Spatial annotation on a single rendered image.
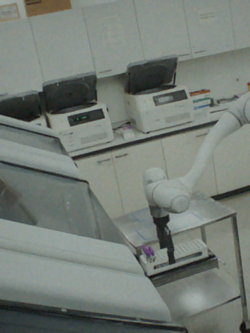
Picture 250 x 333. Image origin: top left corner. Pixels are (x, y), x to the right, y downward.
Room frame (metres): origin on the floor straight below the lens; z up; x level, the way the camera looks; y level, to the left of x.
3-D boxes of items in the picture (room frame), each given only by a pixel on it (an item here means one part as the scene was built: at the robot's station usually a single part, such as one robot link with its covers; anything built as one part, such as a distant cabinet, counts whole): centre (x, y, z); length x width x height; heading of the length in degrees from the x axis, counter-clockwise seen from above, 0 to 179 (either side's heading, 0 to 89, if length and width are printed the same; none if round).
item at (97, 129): (4.34, 0.39, 1.24); 0.62 x 0.56 x 0.69; 12
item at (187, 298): (2.31, -0.19, 0.41); 0.67 x 0.46 x 0.82; 106
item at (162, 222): (1.79, -0.10, 1.02); 0.08 x 0.07 x 0.09; 12
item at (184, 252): (1.79, -0.13, 0.84); 0.30 x 0.10 x 0.06; 102
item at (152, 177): (1.77, -0.11, 1.20); 0.13 x 0.11 x 0.16; 17
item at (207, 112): (4.47, -1.06, 0.93); 0.30 x 0.10 x 0.06; 94
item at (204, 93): (4.77, -0.94, 1.10); 0.24 x 0.13 x 0.10; 100
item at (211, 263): (1.77, 0.00, 0.78); 0.73 x 0.14 x 0.09; 102
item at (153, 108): (4.52, -0.44, 1.25); 0.62 x 0.56 x 0.69; 11
